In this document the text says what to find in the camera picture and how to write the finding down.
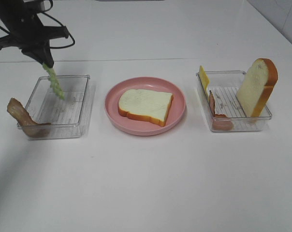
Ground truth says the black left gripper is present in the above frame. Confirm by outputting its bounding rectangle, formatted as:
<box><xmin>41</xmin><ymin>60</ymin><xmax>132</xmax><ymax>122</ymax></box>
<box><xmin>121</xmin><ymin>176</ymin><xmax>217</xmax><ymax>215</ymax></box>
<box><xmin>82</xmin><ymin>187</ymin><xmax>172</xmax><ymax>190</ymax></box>
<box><xmin>0</xmin><ymin>0</ymin><xmax>69</xmax><ymax>68</ymax></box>

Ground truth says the green lettuce leaf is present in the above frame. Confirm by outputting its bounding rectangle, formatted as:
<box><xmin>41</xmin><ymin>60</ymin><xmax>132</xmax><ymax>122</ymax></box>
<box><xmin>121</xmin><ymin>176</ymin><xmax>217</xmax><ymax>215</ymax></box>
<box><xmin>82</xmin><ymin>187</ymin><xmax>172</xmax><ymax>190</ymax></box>
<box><xmin>43</xmin><ymin>63</ymin><xmax>64</xmax><ymax>100</ymax></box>

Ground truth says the brown bacon strip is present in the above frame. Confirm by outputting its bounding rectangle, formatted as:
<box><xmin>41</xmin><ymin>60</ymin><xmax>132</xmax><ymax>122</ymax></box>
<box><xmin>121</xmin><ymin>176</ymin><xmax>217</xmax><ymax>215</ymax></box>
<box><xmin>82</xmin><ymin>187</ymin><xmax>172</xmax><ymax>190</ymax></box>
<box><xmin>7</xmin><ymin>98</ymin><xmax>51</xmax><ymax>138</ymax></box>

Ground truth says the bread slice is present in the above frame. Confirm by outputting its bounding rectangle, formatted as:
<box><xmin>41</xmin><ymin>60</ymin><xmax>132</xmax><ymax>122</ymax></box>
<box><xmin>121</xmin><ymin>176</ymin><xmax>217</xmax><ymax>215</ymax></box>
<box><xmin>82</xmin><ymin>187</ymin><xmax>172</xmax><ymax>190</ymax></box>
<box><xmin>118</xmin><ymin>89</ymin><xmax>174</xmax><ymax>127</ymax></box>
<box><xmin>236</xmin><ymin>58</ymin><xmax>278</xmax><ymax>117</ymax></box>

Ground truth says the yellow cheese slice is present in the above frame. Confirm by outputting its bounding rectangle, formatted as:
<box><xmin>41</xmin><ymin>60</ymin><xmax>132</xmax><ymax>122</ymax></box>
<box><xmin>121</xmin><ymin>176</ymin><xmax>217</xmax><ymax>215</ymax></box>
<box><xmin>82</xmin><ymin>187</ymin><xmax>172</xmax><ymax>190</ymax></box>
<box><xmin>199</xmin><ymin>65</ymin><xmax>210</xmax><ymax>96</ymax></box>

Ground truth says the pink bacon strip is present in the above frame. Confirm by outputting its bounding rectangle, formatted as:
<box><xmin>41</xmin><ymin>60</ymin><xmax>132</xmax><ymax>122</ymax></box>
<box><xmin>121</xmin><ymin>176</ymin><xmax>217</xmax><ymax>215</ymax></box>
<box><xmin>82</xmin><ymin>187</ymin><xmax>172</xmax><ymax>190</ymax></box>
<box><xmin>209</xmin><ymin>91</ymin><xmax>234</xmax><ymax>131</ymax></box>

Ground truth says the left clear plastic tray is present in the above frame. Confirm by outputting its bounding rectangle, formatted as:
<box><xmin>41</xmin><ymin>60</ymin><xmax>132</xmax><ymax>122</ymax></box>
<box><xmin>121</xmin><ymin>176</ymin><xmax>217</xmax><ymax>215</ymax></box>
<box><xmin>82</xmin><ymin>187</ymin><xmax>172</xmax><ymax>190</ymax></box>
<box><xmin>17</xmin><ymin>75</ymin><xmax>95</xmax><ymax>140</ymax></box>

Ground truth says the clear plastic tray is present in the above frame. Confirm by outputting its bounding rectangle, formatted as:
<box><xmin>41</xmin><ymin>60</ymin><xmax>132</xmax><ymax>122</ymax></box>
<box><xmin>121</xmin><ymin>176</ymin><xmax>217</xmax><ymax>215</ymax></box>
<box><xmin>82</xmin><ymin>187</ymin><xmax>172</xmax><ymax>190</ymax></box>
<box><xmin>196</xmin><ymin>71</ymin><xmax>272</xmax><ymax>132</ymax></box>
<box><xmin>17</xmin><ymin>75</ymin><xmax>95</xmax><ymax>140</ymax></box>

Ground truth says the pink round plate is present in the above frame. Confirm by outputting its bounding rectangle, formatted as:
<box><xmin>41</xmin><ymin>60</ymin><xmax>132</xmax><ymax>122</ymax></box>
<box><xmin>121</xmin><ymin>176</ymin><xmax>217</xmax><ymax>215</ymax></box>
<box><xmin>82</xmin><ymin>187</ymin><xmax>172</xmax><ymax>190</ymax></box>
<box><xmin>104</xmin><ymin>77</ymin><xmax>186</xmax><ymax>136</ymax></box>

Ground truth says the right clear plastic tray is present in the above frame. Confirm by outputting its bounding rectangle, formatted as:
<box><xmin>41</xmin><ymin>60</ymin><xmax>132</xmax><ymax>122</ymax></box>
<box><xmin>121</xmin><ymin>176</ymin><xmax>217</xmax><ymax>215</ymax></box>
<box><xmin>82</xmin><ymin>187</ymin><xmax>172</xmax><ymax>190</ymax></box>
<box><xmin>196</xmin><ymin>71</ymin><xmax>272</xmax><ymax>132</ymax></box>

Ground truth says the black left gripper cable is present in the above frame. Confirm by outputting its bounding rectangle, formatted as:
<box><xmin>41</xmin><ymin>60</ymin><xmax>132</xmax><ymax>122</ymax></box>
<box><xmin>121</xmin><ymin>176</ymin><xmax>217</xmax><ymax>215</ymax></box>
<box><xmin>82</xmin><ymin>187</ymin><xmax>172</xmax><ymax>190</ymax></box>
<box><xmin>0</xmin><ymin>0</ymin><xmax>76</xmax><ymax>49</ymax></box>

